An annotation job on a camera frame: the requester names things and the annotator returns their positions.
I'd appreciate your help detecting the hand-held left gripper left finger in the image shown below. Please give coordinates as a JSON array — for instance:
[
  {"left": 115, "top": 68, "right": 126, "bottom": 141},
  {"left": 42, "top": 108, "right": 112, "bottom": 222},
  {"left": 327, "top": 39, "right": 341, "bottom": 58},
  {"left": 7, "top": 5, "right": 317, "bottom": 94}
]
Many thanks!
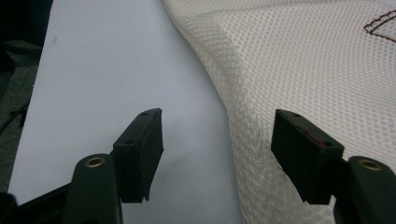
[{"left": 111, "top": 107, "right": 165, "bottom": 203}]

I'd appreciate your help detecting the white mesh laundry bag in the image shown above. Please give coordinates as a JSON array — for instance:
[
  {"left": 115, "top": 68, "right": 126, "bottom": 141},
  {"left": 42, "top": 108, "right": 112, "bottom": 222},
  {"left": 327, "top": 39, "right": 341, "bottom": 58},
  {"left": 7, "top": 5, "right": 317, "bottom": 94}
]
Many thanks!
[{"left": 162, "top": 0, "right": 396, "bottom": 224}]

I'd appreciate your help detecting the white sheet table cover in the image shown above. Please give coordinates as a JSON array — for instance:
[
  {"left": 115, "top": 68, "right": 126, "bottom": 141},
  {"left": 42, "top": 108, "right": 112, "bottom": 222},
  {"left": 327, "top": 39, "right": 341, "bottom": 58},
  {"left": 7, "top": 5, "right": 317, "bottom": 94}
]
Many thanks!
[{"left": 7, "top": 0, "right": 245, "bottom": 224}]

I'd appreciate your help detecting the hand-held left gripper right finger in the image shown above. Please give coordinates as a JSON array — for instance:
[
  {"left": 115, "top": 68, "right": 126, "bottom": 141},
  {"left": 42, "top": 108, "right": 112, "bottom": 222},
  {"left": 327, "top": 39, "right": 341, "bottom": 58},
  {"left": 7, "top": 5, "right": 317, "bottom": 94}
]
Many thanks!
[{"left": 270, "top": 108, "right": 346, "bottom": 205}]

